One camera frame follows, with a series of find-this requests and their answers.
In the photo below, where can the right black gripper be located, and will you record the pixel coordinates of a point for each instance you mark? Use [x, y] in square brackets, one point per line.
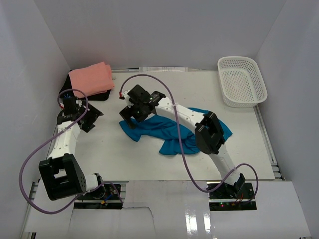
[127, 113]

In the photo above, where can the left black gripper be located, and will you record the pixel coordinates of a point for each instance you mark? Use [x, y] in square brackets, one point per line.
[93, 114]

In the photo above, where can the blue t shirt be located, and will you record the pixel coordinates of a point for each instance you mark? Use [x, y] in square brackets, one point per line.
[165, 129]

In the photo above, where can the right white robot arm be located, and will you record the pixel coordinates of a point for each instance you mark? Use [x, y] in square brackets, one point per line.
[209, 135]

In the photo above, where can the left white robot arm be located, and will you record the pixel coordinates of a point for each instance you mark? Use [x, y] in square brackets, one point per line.
[60, 172]

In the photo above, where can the folded pink t shirt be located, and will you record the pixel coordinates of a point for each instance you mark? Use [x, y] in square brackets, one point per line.
[93, 79]

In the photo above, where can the white paper label strip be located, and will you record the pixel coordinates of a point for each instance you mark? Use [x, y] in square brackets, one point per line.
[162, 69]

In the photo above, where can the white cardboard front cover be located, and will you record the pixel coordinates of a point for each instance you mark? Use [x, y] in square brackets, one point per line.
[177, 210]

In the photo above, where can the white plastic basket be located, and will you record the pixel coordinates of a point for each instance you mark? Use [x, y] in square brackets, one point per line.
[241, 82]

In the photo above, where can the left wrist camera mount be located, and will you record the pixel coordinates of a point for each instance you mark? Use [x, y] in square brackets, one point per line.
[124, 96]

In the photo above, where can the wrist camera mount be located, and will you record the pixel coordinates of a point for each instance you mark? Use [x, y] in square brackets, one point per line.
[78, 104]
[124, 96]

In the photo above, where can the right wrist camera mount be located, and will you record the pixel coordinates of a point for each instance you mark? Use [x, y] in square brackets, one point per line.
[78, 104]

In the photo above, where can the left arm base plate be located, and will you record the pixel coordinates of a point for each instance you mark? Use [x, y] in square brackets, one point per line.
[105, 198]

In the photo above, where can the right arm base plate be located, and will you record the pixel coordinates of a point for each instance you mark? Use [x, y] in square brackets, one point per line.
[221, 201]

